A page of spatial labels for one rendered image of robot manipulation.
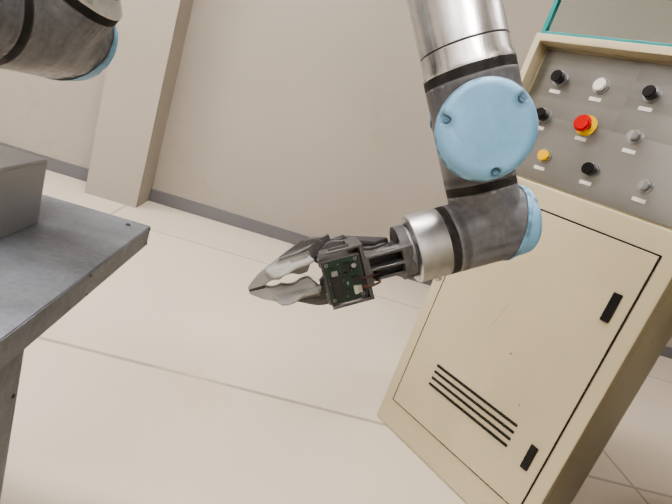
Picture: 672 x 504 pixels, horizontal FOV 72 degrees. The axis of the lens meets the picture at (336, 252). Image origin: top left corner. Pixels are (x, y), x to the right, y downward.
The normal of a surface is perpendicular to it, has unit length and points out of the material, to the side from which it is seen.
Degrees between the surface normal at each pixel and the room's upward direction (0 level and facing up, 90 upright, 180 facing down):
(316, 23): 90
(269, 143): 90
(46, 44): 108
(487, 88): 93
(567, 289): 90
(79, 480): 0
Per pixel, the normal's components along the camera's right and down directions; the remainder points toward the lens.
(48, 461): 0.32, -0.91
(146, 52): 0.05, 0.30
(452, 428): -0.73, -0.05
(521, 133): -0.18, 0.28
